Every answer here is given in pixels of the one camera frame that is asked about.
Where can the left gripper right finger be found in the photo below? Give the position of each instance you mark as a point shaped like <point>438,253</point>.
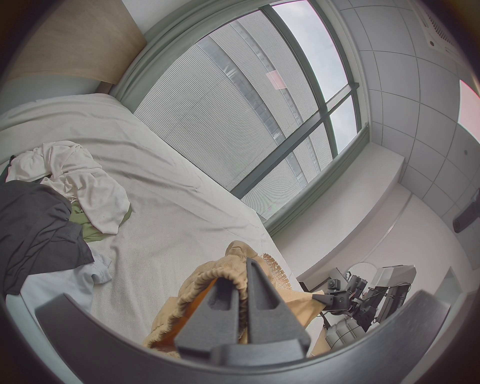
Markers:
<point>270,318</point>

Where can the tan shorts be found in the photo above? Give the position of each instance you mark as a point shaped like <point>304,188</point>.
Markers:
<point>187,296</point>

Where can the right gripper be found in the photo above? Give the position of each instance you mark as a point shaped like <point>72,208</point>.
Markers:
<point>356,303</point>

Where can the round woven basket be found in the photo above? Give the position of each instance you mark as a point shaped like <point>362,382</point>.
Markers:
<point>277,268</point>

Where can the green garment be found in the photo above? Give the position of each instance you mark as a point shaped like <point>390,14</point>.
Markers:
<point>90,230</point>

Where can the bed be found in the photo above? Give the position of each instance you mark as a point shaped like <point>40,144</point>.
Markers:
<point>168,180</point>

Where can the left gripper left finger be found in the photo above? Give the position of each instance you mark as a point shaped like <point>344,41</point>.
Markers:
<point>210,322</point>

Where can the white garment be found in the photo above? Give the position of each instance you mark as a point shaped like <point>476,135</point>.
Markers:
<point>82,176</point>

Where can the window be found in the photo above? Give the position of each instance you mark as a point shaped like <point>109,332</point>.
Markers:
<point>243,112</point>

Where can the pale blue garment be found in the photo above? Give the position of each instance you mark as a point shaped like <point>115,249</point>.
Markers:
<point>56,288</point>

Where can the black garment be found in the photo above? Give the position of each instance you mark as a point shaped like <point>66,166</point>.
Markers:
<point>33,232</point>

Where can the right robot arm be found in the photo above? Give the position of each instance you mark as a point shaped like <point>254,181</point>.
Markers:
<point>393,285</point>

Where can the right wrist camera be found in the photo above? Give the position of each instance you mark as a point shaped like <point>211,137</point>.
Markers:
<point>332,284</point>

